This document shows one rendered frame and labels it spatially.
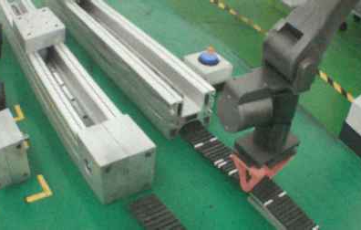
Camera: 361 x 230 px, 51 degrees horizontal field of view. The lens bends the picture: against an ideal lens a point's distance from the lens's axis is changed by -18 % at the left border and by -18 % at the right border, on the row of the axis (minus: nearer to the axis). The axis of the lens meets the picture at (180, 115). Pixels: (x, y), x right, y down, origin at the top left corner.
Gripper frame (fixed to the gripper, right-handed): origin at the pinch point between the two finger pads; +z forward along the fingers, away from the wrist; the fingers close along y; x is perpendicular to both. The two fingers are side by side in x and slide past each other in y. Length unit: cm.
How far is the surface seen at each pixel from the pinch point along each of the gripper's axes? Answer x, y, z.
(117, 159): -10.7, 20.7, -6.1
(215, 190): -4.4, 5.1, 3.4
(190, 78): -24.4, -3.0, -5.1
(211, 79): -27.2, -11.4, -0.5
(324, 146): -0.4, -23.1, 3.4
